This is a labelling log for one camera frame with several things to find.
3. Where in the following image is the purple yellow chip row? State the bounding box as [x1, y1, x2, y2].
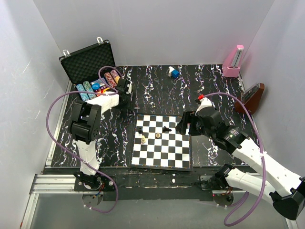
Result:
[110, 70, 121, 84]

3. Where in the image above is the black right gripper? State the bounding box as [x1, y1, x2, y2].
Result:
[175, 111, 214, 140]

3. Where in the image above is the black bishop lying down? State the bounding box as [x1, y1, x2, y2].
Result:
[163, 126, 171, 132]

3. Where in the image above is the white king chess piece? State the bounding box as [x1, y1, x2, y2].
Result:
[141, 135, 146, 144]

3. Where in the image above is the blue cube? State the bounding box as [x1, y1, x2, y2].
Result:
[171, 69, 180, 79]

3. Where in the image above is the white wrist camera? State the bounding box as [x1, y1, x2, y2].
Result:
[196, 95, 213, 113]
[125, 81, 133, 94]

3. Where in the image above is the black aluminium poker case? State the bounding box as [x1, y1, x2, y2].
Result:
[59, 37, 124, 92]

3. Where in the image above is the green light blue chip row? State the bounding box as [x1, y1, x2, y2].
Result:
[76, 81, 97, 102]

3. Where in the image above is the black white chessboard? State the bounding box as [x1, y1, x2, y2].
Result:
[130, 114, 193, 171]

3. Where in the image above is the pink metronome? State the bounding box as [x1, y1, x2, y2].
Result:
[222, 45, 244, 78]

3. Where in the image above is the blue patterned card deck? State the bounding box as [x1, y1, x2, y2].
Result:
[92, 79, 106, 87]

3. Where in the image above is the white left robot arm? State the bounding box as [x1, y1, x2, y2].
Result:
[69, 78, 133, 191]

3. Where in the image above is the white small block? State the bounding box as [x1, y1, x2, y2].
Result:
[168, 66, 175, 77]

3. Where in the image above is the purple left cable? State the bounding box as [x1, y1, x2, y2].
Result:
[46, 66, 119, 212]

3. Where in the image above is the red yellow card deck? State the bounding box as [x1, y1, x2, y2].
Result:
[94, 86, 110, 94]

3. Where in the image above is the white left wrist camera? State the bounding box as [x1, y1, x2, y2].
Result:
[125, 81, 133, 94]

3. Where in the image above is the black marble pattern mat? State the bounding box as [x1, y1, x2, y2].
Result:
[50, 64, 258, 167]

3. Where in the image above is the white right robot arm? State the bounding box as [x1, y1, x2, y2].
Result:
[175, 107, 305, 220]

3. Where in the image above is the brown wooden metronome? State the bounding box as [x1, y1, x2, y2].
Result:
[238, 83, 265, 115]

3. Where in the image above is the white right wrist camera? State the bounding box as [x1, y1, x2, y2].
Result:
[196, 95, 213, 113]

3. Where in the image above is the blue round button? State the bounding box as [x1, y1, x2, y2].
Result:
[91, 82, 101, 90]

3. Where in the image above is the purple cable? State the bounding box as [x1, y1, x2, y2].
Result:
[46, 66, 119, 212]
[202, 93, 266, 227]

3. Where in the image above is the aluminium rail frame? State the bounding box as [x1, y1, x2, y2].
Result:
[21, 167, 297, 229]

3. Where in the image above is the red poker chip row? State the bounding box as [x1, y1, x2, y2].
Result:
[104, 72, 117, 88]

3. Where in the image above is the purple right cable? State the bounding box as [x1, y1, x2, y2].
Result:
[202, 93, 266, 227]

